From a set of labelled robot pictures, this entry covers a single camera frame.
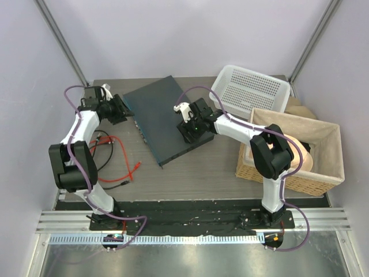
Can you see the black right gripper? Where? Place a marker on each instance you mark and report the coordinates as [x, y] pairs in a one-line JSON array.
[[184, 128]]

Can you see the black cloth in basket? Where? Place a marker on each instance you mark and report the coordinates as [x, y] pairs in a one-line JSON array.
[[306, 146]]

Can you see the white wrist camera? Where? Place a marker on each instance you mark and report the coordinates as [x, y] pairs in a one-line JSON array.
[[184, 110], [105, 92]]

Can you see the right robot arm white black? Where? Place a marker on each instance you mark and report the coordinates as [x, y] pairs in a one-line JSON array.
[[271, 152]]

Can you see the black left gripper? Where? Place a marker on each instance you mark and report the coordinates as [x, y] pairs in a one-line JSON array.
[[121, 111]]

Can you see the white perforated plastic basket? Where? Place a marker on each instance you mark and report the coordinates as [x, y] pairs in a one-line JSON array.
[[239, 91]]

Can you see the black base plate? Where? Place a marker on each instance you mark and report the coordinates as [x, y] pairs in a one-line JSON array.
[[190, 210]]

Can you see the dark network switch box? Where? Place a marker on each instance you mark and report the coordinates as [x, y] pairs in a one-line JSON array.
[[152, 106]]

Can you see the peach hat in basket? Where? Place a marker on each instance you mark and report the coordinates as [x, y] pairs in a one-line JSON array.
[[307, 161]]

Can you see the aluminium rail frame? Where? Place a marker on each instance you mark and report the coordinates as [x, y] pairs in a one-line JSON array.
[[309, 242]]

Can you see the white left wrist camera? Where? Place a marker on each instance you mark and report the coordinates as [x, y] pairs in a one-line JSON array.
[[105, 92]]

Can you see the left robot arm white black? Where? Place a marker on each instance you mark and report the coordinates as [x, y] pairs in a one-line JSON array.
[[72, 164]]

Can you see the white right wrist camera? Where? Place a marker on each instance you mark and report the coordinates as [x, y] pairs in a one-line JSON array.
[[184, 110]]

